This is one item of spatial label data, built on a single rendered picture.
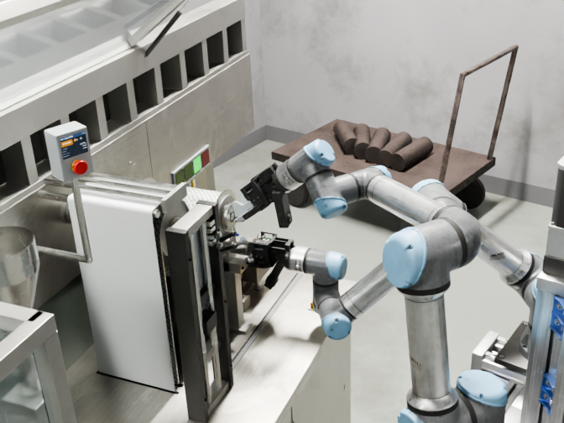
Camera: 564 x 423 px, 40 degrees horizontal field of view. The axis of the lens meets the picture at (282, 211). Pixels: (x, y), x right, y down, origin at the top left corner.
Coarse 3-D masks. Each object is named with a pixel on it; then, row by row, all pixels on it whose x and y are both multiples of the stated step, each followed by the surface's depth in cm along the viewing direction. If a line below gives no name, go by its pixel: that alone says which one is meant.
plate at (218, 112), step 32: (192, 96) 257; (224, 96) 278; (160, 128) 241; (192, 128) 260; (224, 128) 282; (96, 160) 212; (128, 160) 227; (160, 160) 244; (32, 192) 190; (64, 192) 201; (0, 224) 181; (32, 224) 192; (64, 224) 203
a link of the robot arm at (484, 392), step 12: (468, 372) 184; (480, 372) 184; (468, 384) 179; (480, 384) 180; (492, 384) 180; (504, 384) 181; (468, 396) 177; (480, 396) 177; (492, 396) 176; (504, 396) 178; (468, 408) 176; (480, 408) 177; (492, 408) 177; (504, 408) 180; (480, 420) 176; (492, 420) 178
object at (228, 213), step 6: (228, 204) 214; (222, 210) 213; (228, 210) 213; (234, 210) 216; (222, 216) 213; (228, 216) 213; (234, 216) 217; (222, 222) 213; (228, 222) 214; (234, 222) 218; (228, 228) 215
